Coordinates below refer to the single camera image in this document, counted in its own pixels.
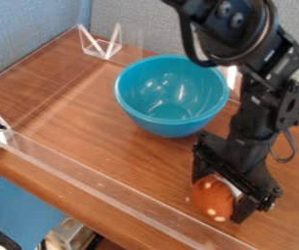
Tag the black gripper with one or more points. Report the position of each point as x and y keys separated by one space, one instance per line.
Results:
x=239 y=159

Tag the brown spotted toy mushroom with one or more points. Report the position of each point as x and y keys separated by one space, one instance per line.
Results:
x=213 y=198

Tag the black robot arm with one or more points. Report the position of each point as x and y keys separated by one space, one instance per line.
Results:
x=236 y=32

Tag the blue plastic bowl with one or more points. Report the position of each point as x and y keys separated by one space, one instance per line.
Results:
x=171 y=96

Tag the clear acrylic front barrier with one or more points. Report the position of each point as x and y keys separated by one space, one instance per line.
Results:
x=128 y=216

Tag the clear box under table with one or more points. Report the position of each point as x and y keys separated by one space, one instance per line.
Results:
x=69 y=236

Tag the clear acrylic corner bracket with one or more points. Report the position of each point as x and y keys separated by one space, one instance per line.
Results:
x=102 y=49

